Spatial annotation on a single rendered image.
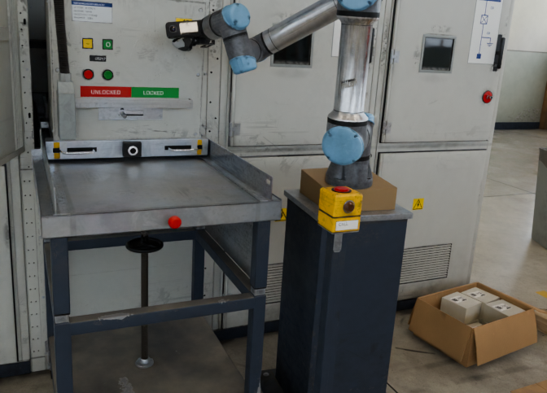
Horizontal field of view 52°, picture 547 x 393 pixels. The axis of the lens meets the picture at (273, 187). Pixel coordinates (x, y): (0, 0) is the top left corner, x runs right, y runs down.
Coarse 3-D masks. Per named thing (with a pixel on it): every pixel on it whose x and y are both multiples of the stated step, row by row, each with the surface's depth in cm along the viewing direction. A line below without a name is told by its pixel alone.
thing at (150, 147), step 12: (48, 144) 180; (72, 144) 183; (84, 144) 185; (96, 144) 186; (108, 144) 188; (120, 144) 189; (144, 144) 193; (156, 144) 194; (168, 144) 196; (180, 144) 198; (204, 144) 201; (48, 156) 181; (72, 156) 184; (84, 156) 186; (96, 156) 187; (108, 156) 189; (120, 156) 191; (144, 156) 194
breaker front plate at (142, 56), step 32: (64, 0) 170; (96, 0) 173; (128, 0) 177; (160, 0) 181; (96, 32) 176; (128, 32) 180; (160, 32) 184; (96, 64) 179; (128, 64) 183; (160, 64) 187; (192, 64) 192; (192, 96) 195; (96, 128) 186; (128, 128) 190; (160, 128) 194; (192, 128) 199
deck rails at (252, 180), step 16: (208, 144) 203; (48, 160) 156; (208, 160) 198; (224, 160) 189; (240, 160) 175; (48, 176) 155; (240, 176) 175; (256, 176) 163; (48, 192) 149; (256, 192) 162; (64, 208) 137
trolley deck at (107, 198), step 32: (64, 160) 187; (96, 160) 190; (128, 160) 193; (160, 160) 196; (192, 160) 199; (64, 192) 152; (96, 192) 153; (128, 192) 155; (160, 192) 157; (192, 192) 159; (224, 192) 161; (64, 224) 134; (96, 224) 137; (128, 224) 140; (160, 224) 144; (192, 224) 147; (224, 224) 151
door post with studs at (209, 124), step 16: (208, 0) 202; (208, 48) 206; (208, 64) 207; (208, 80) 209; (208, 96) 211; (208, 112) 212; (208, 128) 214; (208, 256) 228; (208, 272) 230; (208, 288) 232; (208, 320) 236
